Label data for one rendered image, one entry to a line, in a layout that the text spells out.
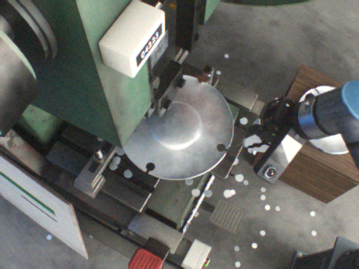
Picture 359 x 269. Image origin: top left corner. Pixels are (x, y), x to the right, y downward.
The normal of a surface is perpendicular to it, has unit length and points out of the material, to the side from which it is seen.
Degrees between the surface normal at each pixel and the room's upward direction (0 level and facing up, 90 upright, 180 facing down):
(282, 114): 25
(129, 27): 0
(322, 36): 0
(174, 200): 0
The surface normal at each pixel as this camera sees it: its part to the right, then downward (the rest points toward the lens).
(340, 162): 0.02, -0.39
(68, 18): -0.48, 0.80
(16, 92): 0.88, 0.42
